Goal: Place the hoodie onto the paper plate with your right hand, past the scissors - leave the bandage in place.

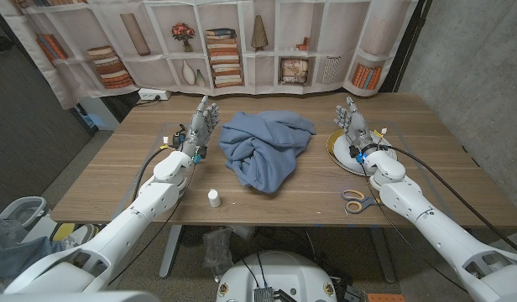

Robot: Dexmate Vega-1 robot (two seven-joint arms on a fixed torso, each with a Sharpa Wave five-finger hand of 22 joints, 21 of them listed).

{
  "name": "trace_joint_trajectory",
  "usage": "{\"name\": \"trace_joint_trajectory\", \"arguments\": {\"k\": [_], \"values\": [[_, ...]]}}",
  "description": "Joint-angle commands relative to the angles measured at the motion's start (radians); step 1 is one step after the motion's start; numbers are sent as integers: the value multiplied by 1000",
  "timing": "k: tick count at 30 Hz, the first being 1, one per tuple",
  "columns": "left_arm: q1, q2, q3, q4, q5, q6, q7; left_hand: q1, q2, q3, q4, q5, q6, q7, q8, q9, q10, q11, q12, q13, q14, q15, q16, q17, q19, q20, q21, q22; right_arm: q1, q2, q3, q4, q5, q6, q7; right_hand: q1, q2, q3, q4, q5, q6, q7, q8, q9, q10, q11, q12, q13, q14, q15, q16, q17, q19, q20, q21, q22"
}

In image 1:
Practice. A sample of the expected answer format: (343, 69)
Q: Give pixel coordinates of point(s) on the black backdrop stand pole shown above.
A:
(409, 46)

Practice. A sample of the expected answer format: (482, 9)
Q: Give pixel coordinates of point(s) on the blue hoodie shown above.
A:
(262, 147)

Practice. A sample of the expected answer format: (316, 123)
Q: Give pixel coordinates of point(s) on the white grey stool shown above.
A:
(23, 209)

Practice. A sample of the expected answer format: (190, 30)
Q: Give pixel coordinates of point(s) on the person leg in jeans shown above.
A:
(19, 253)

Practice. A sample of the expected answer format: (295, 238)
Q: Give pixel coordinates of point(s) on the white power strip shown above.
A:
(153, 94)

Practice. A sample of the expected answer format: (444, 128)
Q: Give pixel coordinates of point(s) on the white cabinet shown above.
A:
(101, 113)

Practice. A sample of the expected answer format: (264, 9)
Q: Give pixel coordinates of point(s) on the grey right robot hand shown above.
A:
(357, 128)

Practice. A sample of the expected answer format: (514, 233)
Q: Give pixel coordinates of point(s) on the white paper plate gold rim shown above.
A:
(340, 155)

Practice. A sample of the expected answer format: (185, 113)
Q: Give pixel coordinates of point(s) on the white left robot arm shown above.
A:
(128, 218)

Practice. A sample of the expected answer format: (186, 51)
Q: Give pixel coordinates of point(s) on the orange box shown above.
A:
(384, 298)

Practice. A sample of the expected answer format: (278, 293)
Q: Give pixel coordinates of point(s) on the clear plastic bag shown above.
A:
(216, 249)

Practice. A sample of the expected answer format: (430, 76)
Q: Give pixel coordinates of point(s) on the yellow black pad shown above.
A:
(62, 231)

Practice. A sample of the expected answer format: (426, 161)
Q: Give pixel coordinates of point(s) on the small white bottle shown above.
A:
(214, 199)

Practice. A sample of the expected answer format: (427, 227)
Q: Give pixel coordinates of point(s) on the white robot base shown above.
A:
(279, 272)

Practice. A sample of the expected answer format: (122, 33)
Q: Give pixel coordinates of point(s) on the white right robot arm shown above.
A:
(430, 226)

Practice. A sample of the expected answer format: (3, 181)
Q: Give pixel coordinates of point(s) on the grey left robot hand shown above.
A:
(200, 128)

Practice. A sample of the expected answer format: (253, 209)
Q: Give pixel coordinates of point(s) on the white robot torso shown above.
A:
(74, 297)

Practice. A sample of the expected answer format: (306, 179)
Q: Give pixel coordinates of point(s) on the grey table leg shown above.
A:
(170, 251)
(382, 256)

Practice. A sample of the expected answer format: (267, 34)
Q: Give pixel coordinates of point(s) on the printed bookshelf backdrop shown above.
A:
(250, 77)

